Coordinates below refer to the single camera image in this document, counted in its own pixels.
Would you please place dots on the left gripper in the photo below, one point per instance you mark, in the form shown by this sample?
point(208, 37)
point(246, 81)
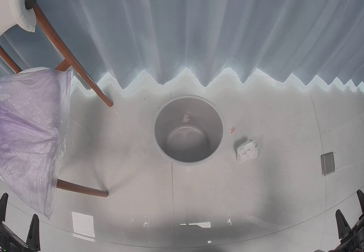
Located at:
point(11, 241)

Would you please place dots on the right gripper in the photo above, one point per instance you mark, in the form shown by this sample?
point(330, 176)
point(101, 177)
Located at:
point(354, 241)

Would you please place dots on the purple plastic bag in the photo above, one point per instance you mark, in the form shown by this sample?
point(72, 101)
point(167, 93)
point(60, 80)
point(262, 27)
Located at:
point(28, 131)

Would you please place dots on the white trash bin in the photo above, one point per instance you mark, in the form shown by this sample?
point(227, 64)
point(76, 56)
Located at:
point(170, 120)

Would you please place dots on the crumpled white paper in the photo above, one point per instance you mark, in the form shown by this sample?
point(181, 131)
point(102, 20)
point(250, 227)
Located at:
point(246, 151)

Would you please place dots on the pale blue curtain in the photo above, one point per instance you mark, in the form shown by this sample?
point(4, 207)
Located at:
point(199, 17)

